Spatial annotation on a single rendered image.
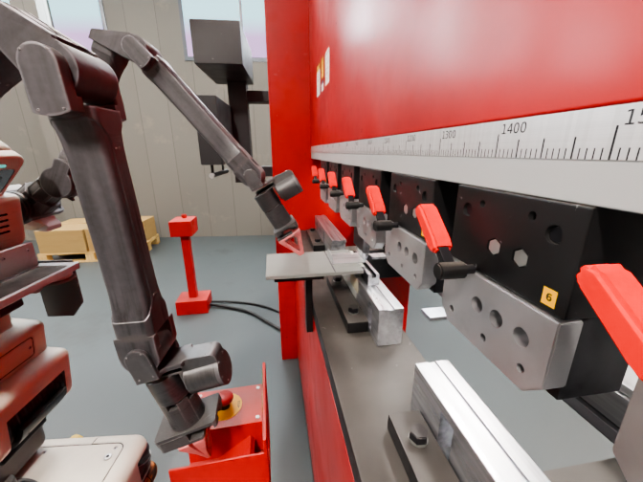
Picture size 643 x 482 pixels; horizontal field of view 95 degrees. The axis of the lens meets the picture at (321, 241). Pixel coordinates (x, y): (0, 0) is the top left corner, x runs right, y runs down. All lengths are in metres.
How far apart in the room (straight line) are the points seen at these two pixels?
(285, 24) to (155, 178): 3.88
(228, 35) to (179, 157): 3.36
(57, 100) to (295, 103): 1.34
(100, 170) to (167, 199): 4.77
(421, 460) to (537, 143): 0.41
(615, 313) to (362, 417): 0.45
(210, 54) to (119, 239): 1.52
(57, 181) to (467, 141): 0.92
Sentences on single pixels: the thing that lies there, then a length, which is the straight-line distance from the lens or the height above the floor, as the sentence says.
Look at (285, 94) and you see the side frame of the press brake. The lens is 1.69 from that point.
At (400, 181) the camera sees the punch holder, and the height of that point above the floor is 1.26.
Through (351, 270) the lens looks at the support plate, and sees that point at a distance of 0.82.
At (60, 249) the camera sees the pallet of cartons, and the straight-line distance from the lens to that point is 4.82.
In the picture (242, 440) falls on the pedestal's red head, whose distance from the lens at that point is 0.76.
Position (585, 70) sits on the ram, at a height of 1.36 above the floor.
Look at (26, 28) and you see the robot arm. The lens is 0.49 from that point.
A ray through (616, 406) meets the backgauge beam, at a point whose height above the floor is 0.95.
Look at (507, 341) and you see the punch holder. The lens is 0.33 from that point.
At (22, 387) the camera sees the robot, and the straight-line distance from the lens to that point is 1.03.
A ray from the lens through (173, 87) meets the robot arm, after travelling 0.89.
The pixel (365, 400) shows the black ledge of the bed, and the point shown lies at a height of 0.88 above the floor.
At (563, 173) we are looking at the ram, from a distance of 0.28.
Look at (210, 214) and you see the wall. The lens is 5.05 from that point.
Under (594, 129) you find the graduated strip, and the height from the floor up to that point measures 1.32.
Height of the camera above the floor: 1.31
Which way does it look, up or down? 17 degrees down
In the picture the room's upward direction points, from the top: straight up
